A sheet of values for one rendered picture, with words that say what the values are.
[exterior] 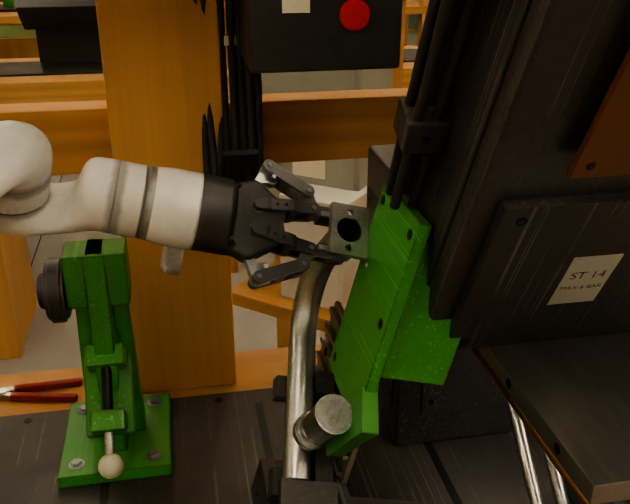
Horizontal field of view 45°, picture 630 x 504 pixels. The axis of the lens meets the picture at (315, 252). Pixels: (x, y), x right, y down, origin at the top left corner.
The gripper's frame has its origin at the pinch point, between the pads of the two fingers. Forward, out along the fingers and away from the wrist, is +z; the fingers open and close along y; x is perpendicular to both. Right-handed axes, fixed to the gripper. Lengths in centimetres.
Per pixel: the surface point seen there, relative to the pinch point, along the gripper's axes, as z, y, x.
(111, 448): -17.5, -20.5, 22.7
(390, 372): 5.4, -13.9, -2.9
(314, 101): 2.4, 28.1, 19.5
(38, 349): -39, 34, 233
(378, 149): 8.7, 17.4, 10.6
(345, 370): 2.9, -12.9, 2.8
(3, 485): -28.6, -24.9, 31.6
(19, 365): -44, 26, 226
